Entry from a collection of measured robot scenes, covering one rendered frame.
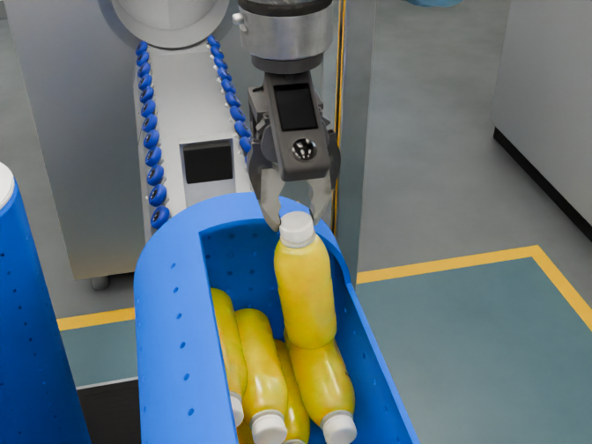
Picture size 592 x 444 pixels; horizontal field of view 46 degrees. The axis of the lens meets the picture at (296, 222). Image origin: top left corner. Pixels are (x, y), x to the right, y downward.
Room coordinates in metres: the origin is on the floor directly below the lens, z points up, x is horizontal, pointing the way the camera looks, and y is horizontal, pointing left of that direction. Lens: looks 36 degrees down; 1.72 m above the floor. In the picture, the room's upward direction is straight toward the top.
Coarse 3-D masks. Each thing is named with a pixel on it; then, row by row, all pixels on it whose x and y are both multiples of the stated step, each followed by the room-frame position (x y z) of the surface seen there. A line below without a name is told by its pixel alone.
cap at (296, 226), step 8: (288, 216) 0.64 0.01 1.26; (296, 216) 0.64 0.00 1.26; (304, 216) 0.64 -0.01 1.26; (288, 224) 0.63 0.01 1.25; (296, 224) 0.63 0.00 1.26; (304, 224) 0.62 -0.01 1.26; (312, 224) 0.63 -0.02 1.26; (280, 232) 0.62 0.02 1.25; (288, 232) 0.61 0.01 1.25; (296, 232) 0.61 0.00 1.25; (304, 232) 0.61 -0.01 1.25; (312, 232) 0.62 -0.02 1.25; (288, 240) 0.62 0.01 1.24; (296, 240) 0.61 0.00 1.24; (304, 240) 0.61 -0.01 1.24
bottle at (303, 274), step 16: (320, 240) 0.63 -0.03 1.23; (288, 256) 0.61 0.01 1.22; (304, 256) 0.61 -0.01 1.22; (320, 256) 0.62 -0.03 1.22; (288, 272) 0.60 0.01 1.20; (304, 272) 0.60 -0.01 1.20; (320, 272) 0.61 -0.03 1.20; (288, 288) 0.60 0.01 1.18; (304, 288) 0.60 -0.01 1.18; (320, 288) 0.61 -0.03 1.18; (288, 304) 0.61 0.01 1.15; (304, 304) 0.60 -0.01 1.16; (320, 304) 0.61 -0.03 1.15; (288, 320) 0.61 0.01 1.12; (304, 320) 0.60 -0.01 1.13; (320, 320) 0.61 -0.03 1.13; (336, 320) 0.63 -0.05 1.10; (288, 336) 0.62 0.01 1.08; (304, 336) 0.60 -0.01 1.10; (320, 336) 0.61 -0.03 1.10
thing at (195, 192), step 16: (192, 144) 1.11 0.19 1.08; (208, 144) 1.11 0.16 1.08; (224, 144) 1.11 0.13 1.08; (192, 160) 1.10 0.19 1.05; (208, 160) 1.10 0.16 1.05; (224, 160) 1.11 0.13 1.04; (192, 176) 1.10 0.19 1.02; (208, 176) 1.10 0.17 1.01; (224, 176) 1.11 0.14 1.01; (192, 192) 1.11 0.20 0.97; (208, 192) 1.12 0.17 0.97; (224, 192) 1.12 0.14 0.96
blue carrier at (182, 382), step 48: (240, 192) 0.72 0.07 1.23; (192, 240) 0.64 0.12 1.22; (240, 240) 0.72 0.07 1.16; (336, 240) 0.73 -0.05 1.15; (144, 288) 0.62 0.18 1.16; (192, 288) 0.56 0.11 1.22; (240, 288) 0.71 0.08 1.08; (336, 288) 0.73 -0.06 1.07; (144, 336) 0.55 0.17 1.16; (192, 336) 0.49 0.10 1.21; (336, 336) 0.67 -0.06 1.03; (144, 384) 0.49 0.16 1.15; (192, 384) 0.43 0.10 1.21; (384, 384) 0.53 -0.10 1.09; (144, 432) 0.43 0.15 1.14; (192, 432) 0.38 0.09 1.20; (384, 432) 0.50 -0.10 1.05
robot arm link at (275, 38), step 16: (240, 16) 0.64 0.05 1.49; (256, 16) 0.61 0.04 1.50; (304, 16) 0.61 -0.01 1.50; (320, 16) 0.62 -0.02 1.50; (240, 32) 0.64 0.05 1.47; (256, 32) 0.61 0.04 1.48; (272, 32) 0.61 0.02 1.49; (288, 32) 0.61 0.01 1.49; (304, 32) 0.61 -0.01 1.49; (320, 32) 0.62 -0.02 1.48; (256, 48) 0.62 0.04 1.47; (272, 48) 0.61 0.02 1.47; (288, 48) 0.61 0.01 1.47; (304, 48) 0.61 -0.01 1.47; (320, 48) 0.62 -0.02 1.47
